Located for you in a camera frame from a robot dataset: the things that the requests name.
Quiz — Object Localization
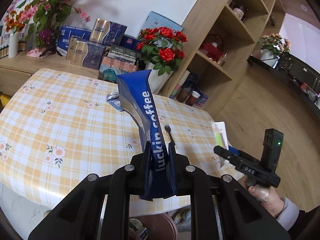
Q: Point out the colour pens card pack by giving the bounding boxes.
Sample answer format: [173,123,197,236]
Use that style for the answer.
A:
[210,121,230,169]

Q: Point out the blue luckin coffee box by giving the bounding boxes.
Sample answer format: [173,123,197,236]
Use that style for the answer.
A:
[117,70,173,201]

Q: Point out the grey pink sleeve forearm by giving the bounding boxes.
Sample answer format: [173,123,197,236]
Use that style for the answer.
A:
[274,196,320,233]

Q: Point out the dark red trash bin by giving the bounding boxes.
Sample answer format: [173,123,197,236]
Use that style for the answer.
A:
[129,213,178,239]

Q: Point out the person's right hand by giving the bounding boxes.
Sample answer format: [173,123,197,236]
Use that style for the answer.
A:
[246,185,284,218]

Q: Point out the red cup white rim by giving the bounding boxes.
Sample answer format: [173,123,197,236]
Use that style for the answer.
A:
[185,90,201,106]

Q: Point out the brown glass tumbler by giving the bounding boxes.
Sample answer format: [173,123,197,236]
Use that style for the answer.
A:
[176,87,191,103]

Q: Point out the small blue purple box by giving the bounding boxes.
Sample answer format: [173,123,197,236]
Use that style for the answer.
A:
[195,88,208,107]

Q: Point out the dark blue illustrated box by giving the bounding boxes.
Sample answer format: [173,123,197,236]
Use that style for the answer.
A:
[183,72,199,88]

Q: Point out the stack of pastel cups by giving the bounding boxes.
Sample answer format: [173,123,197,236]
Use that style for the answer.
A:
[169,70,190,99]

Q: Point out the crumpled blue foil wrapper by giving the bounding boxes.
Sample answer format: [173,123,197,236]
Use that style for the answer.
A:
[106,92,124,112]

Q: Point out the glass perfume bottle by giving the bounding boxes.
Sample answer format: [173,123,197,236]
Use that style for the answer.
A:
[217,53,227,67]

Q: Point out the potted plant white pot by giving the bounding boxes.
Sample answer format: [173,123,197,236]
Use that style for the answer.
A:
[259,33,291,68]

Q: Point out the red rose potted plant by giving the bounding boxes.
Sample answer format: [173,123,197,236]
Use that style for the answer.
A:
[136,27,187,94]

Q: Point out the teal copper gift box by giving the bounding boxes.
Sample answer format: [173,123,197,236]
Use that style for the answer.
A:
[98,44,138,83]

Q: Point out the red gift basket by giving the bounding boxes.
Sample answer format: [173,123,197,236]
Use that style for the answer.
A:
[199,34,224,62]

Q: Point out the orange plaid tablecloth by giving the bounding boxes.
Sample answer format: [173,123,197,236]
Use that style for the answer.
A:
[1,69,243,216]

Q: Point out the light blue carton box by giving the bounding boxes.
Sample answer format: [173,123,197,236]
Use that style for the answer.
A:
[140,11,183,33]

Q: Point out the gold blue gift box lower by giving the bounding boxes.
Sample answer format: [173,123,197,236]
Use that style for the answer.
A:
[66,37,106,70]

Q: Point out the gold blue gift box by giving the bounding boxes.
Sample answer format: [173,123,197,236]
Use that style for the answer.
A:
[66,37,106,70]
[89,18,127,47]

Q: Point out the wooden shelf unit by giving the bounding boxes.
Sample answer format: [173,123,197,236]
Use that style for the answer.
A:
[160,0,277,118]

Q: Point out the gold blue gift box upper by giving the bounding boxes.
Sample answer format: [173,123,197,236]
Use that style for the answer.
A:
[89,18,127,47]

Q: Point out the blue white tissue box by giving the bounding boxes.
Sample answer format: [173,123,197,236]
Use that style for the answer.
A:
[57,25,92,56]

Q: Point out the low wooden cabinet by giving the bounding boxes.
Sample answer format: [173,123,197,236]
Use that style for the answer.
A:
[0,51,99,96]

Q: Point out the pink blossom artificial tree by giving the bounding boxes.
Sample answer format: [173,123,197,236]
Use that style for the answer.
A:
[2,0,91,48]

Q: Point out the white vase orange flowers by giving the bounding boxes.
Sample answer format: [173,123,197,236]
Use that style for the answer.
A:
[5,10,25,59]

